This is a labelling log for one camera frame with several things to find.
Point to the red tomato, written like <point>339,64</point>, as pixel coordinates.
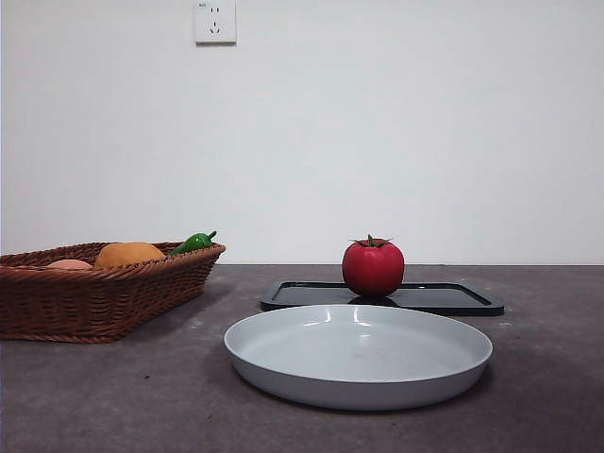
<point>373,269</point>

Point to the green pepper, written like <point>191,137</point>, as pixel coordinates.
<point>191,244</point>

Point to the grey round plate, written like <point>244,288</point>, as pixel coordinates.
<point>358,358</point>

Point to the black flat tray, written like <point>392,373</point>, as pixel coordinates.
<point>453,299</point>

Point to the orange round fruit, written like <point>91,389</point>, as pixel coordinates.
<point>127,254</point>

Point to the brown wicker basket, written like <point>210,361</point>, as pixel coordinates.
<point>94,302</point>

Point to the white wall socket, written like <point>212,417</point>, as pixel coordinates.
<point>216,23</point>

